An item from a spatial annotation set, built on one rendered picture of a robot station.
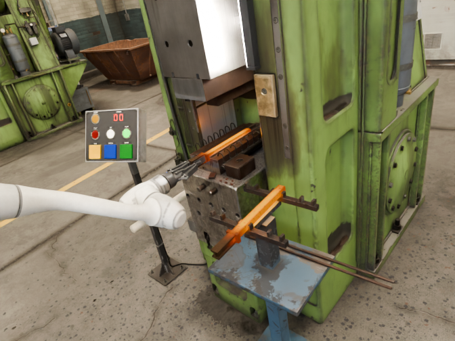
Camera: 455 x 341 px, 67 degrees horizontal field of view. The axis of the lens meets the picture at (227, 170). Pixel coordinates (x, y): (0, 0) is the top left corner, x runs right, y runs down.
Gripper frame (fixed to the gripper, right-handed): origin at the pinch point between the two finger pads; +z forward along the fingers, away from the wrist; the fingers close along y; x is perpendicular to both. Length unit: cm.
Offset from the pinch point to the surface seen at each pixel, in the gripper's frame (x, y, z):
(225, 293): -89, -3, -2
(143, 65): -69, -560, 345
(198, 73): 38.9, 6.0, 6.3
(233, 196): -13.0, 19.7, -1.0
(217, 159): -0.7, 6.7, 6.0
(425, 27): -54, -54, 527
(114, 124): 13, -54, -7
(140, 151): -0.3, -38.6, -5.8
